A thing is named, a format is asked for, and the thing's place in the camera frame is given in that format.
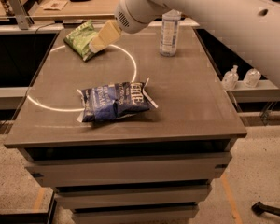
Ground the blue chip bag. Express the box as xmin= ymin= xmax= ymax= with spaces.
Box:
xmin=77 ymin=81 xmax=158 ymax=122

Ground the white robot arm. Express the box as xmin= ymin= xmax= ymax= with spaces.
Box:
xmin=114 ymin=0 xmax=280 ymax=89

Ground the small paper packet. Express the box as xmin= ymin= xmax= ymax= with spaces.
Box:
xmin=41 ymin=0 xmax=67 ymax=11

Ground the left sanitizer bottle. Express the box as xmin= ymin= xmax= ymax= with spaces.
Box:
xmin=221 ymin=65 xmax=239 ymax=91

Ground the black chair base leg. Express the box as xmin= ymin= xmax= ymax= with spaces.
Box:
xmin=251 ymin=202 xmax=280 ymax=217

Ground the left metal bracket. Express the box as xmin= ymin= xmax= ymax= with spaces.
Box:
xmin=8 ymin=0 xmax=34 ymax=30

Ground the sanitizer bottle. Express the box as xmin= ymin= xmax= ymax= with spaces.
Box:
xmin=243 ymin=68 xmax=261 ymax=88
xmin=221 ymin=65 xmax=239 ymax=91

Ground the clear plastic water bottle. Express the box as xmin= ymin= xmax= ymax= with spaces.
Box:
xmin=160 ymin=10 xmax=181 ymax=57

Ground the wooden back desk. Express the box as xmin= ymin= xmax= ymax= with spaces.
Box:
xmin=32 ymin=0 xmax=119 ymax=21

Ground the grey drawer cabinet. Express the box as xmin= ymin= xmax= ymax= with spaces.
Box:
xmin=6 ymin=26 xmax=246 ymax=224

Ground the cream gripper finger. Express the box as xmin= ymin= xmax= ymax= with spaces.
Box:
xmin=89 ymin=21 xmax=121 ymax=53

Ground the green rice chip bag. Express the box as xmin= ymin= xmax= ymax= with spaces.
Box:
xmin=63 ymin=20 xmax=97 ymax=62

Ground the right sanitizer bottle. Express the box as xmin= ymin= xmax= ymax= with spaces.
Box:
xmin=243 ymin=68 xmax=261 ymax=88

